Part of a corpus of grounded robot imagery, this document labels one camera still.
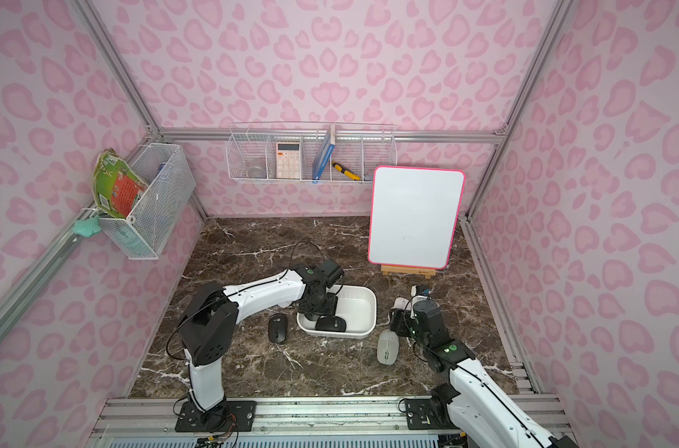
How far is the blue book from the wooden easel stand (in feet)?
1.29

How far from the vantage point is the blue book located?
0.87 m

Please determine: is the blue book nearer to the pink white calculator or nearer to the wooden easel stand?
the pink white calculator

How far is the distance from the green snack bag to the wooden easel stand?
0.78 metres

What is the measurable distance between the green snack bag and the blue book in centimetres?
52

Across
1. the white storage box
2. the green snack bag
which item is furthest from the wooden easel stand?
the green snack bag

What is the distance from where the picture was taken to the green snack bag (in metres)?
0.68

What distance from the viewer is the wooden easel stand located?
979 mm
